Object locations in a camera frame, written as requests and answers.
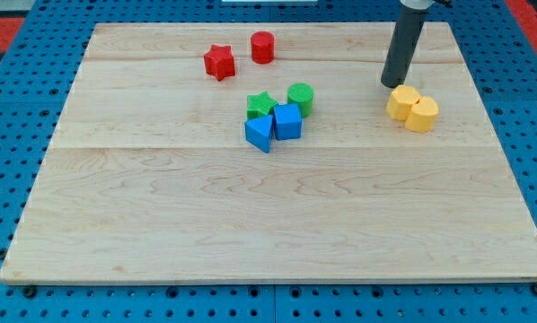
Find green star block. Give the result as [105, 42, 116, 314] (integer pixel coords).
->
[247, 92, 278, 119]

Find red star block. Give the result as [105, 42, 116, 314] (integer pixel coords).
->
[204, 44, 236, 81]

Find light wooden board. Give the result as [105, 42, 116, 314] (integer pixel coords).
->
[0, 22, 537, 285]

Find blue triangle block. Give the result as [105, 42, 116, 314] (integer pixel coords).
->
[244, 115, 274, 153]

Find blue cube block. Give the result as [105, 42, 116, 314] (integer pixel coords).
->
[273, 103, 303, 141]

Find green cylinder block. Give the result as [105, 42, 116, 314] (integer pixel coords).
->
[286, 83, 314, 118]

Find red cylinder block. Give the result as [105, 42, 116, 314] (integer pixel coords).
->
[251, 31, 275, 65]

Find yellow hexagon block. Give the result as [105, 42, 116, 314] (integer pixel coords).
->
[386, 85, 420, 121]

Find yellow heart block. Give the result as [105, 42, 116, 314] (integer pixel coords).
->
[404, 96, 439, 133]

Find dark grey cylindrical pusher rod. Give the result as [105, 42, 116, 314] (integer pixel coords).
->
[381, 0, 434, 88]

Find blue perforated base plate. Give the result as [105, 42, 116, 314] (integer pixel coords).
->
[0, 1, 537, 322]

